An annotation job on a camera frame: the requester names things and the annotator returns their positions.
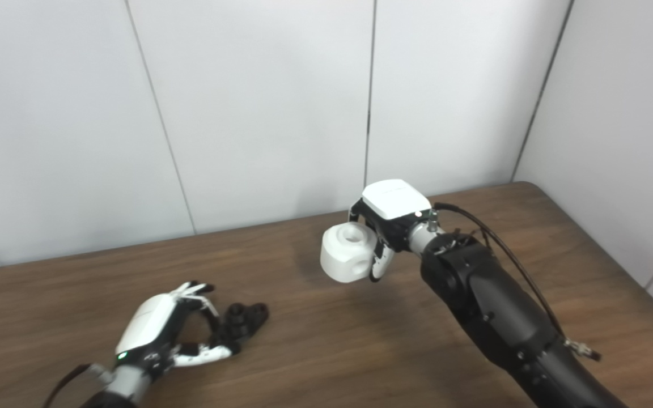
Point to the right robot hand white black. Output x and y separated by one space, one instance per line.
397 198

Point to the black flanged holder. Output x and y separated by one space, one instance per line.
247 320

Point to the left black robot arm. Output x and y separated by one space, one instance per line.
108 401

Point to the round white piece with holes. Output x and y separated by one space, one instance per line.
343 258

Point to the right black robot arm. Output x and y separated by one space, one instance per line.
491 317

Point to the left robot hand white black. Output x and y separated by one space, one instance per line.
148 323

